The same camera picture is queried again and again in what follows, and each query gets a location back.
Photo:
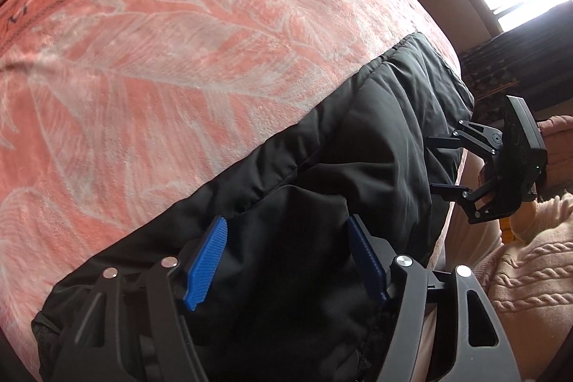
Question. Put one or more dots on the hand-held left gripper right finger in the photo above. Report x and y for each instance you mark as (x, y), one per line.
(367, 261)

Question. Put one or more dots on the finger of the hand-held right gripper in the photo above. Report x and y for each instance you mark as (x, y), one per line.
(479, 136)
(485, 200)

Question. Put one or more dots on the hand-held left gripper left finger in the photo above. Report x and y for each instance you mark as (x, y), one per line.
(208, 263)

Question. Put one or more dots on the black puffy jacket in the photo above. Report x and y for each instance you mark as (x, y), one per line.
(313, 149)

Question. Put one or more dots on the person's right forearm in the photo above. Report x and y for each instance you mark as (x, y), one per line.
(548, 218)

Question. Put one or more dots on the person's right hand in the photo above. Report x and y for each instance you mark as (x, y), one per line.
(486, 175)

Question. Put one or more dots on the dark patterned curtain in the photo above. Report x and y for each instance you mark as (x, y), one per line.
(506, 64)

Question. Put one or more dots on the pink leaf-print blanket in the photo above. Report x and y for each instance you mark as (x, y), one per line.
(156, 73)

